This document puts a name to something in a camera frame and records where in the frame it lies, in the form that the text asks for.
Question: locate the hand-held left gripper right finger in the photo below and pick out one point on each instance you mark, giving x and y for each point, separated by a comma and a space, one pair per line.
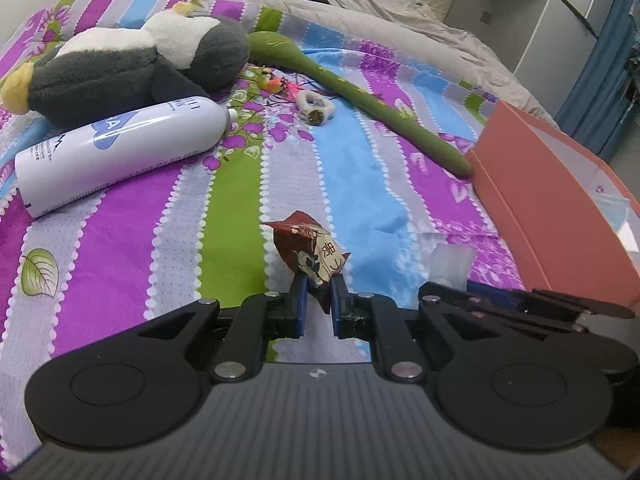
339, 305

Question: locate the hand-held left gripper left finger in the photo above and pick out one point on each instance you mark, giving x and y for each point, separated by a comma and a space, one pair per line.
300, 305

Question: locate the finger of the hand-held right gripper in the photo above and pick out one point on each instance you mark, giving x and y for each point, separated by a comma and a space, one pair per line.
525, 317
495, 297

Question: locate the dark red snack packet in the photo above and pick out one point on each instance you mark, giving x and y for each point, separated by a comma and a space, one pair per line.
310, 250

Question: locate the clear plastic packet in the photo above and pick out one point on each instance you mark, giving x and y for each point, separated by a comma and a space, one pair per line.
450, 262

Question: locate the pink cardboard box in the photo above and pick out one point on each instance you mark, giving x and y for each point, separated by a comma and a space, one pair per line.
525, 200

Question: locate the blue face mask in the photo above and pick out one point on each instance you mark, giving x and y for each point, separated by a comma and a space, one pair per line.
612, 207

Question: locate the striped floral bedsheet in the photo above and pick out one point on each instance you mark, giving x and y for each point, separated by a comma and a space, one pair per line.
150, 250

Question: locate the long green plush toy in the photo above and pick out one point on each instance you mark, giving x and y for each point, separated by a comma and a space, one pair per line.
360, 95

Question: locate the small pink orange trinket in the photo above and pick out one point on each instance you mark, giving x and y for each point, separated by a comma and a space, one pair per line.
282, 87

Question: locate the blue curtain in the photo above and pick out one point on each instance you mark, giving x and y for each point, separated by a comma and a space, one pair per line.
600, 85

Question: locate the white spray bottle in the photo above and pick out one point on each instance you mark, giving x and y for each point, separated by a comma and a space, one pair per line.
125, 145

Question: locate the white wardrobe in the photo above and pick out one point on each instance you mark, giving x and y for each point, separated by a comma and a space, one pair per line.
520, 15

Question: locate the grey duvet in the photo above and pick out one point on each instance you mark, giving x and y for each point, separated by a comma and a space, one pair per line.
400, 25

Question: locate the grey white penguin plush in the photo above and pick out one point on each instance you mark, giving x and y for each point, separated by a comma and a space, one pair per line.
125, 75

